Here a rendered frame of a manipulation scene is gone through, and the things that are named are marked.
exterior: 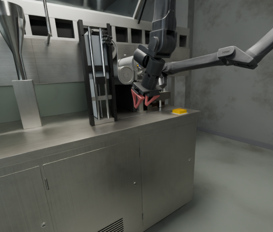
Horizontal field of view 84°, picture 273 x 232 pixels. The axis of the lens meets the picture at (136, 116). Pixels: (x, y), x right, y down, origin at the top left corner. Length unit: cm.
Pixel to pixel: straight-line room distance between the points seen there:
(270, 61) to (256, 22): 59
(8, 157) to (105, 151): 39
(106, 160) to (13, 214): 43
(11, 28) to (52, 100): 50
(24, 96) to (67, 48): 51
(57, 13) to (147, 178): 128
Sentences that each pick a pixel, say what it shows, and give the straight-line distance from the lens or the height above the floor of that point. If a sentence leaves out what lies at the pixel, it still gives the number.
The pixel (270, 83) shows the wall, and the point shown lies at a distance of 293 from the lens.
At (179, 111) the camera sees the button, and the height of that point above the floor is 92.
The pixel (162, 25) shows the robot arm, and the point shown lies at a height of 130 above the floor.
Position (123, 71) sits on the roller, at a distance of 109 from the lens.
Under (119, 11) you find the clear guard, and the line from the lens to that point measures 155.
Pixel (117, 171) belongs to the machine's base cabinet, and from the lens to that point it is 92.
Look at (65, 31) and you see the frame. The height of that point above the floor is 152.
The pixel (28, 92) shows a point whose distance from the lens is 104.
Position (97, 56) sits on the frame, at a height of 128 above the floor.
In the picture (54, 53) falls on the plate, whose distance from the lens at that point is 132.
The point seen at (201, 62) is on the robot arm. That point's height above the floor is 122.
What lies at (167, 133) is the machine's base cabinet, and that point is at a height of 79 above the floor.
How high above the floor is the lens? 117
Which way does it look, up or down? 15 degrees down
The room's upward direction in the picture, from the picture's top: 3 degrees counter-clockwise
